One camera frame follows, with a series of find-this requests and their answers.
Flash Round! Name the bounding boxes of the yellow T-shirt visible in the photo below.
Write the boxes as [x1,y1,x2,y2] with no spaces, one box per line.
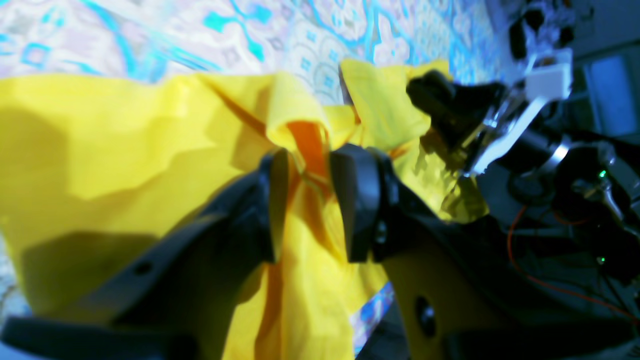
[0,59,489,360]

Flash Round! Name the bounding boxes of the patterned blue tablecloth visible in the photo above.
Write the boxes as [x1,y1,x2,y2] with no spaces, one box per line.
[1,0,507,358]

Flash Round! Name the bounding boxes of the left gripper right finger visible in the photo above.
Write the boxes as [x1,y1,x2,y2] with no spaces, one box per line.
[329,144,638,360]

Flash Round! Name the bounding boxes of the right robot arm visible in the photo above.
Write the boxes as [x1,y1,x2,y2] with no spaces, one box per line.
[406,23,639,285]

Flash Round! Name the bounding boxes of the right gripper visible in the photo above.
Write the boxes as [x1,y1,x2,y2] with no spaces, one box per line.
[406,70,570,176]

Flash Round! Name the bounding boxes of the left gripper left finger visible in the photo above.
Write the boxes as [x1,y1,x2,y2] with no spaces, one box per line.
[1,148,290,360]

